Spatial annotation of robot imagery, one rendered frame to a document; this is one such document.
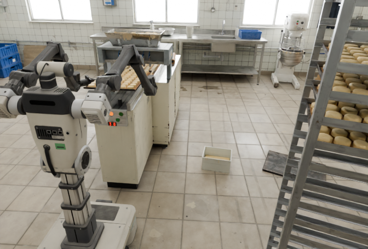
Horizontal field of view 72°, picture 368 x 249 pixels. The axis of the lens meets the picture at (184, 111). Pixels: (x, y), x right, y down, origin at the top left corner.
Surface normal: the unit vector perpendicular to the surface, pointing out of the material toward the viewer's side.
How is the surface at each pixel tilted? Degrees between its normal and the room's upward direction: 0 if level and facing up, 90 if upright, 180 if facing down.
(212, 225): 0
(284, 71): 90
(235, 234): 0
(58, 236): 0
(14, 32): 90
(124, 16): 90
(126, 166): 90
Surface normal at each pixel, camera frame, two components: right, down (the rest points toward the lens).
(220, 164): -0.21, 0.41
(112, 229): 0.02, -0.90
